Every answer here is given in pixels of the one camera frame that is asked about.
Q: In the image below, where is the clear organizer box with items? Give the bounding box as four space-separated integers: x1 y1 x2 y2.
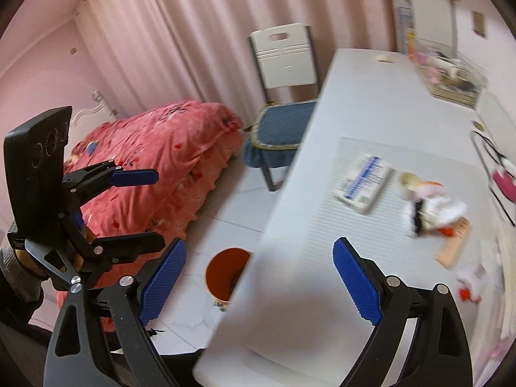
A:
407 38 488 108

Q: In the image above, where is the red floral bed quilt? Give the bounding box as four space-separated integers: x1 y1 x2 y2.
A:
56 99 246 333

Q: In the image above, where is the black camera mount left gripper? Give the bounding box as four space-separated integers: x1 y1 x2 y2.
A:
4 106 73 244

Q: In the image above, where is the white plush toy red trim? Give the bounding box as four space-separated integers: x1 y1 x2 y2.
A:
402 181 469 238

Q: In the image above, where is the beige tape roll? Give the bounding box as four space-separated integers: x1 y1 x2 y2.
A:
399 172 421 201

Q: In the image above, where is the pink white mini iron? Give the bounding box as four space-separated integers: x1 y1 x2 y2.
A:
491 156 516 203

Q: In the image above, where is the white ribbed desk mat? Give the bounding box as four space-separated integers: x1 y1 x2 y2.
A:
295 137 496 287

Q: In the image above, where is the orange trash bin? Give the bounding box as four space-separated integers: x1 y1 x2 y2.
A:
205 247 252 311

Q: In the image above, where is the black power cable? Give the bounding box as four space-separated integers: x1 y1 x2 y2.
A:
470 129 516 228

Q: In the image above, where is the white chair blue cushion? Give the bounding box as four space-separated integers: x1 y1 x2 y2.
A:
242 22 323 193

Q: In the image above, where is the white blue medicine box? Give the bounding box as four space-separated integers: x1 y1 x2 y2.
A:
334 155 393 214

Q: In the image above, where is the small white paper scrap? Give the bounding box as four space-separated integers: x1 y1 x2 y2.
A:
376 53 396 64

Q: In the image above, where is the pink curtain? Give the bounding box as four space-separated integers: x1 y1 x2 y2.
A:
74 0 395 124

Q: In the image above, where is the tan mint box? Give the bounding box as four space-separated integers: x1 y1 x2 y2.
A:
435 218 471 268

